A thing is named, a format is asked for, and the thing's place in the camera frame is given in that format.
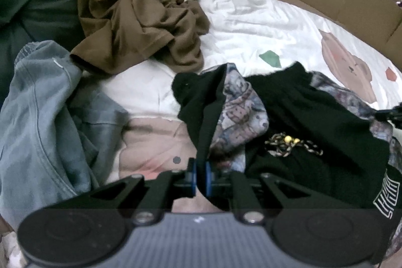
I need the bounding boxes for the blue denim jeans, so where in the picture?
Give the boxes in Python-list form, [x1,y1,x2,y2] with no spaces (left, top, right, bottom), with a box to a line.
[0,40,129,228]

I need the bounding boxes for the black patterned shorts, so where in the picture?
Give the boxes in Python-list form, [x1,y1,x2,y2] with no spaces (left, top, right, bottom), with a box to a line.
[171,62,402,259]

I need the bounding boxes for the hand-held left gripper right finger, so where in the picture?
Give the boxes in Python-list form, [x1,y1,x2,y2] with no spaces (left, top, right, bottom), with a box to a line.
[205,161,315,225]

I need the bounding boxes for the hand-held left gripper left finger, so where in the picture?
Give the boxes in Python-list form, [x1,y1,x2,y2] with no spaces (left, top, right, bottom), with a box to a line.
[88,159,198,226]

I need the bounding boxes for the brown shirt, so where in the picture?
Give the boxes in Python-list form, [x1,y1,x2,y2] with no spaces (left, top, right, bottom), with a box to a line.
[70,0,210,74]

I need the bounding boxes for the bear printed white bed sheet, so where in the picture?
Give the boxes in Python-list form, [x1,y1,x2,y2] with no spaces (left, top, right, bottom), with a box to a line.
[67,0,402,215]

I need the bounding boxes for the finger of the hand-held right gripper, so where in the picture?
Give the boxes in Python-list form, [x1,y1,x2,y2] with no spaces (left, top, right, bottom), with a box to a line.
[374,109,402,123]

